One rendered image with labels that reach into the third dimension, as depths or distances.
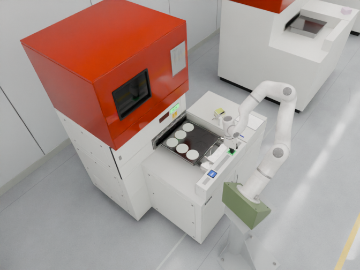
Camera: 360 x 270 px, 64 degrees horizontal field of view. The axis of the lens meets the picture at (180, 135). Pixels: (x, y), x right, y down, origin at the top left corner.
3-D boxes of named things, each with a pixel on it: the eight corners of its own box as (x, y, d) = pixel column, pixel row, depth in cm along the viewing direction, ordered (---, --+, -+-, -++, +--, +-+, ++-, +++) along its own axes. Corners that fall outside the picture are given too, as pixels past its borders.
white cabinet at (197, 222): (152, 210, 298) (140, 164, 238) (207, 152, 346) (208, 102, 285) (202, 249, 269) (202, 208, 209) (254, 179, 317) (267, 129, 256)
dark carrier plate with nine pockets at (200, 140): (161, 143, 241) (161, 143, 241) (187, 120, 258) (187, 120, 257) (194, 164, 225) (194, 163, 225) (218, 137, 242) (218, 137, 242)
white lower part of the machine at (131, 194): (95, 188, 320) (69, 140, 259) (145, 143, 361) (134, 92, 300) (139, 225, 288) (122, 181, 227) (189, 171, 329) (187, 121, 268)
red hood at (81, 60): (53, 107, 229) (19, 39, 185) (127, 60, 269) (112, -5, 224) (116, 151, 195) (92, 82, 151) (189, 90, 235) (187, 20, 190)
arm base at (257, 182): (263, 205, 198) (280, 184, 194) (249, 202, 185) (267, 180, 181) (245, 187, 211) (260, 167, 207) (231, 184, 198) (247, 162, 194)
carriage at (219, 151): (200, 170, 227) (200, 167, 224) (225, 141, 244) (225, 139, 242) (208, 174, 223) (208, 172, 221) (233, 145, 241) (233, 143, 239)
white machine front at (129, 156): (120, 178, 229) (109, 147, 199) (184, 120, 268) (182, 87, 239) (123, 180, 227) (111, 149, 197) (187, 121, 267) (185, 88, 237)
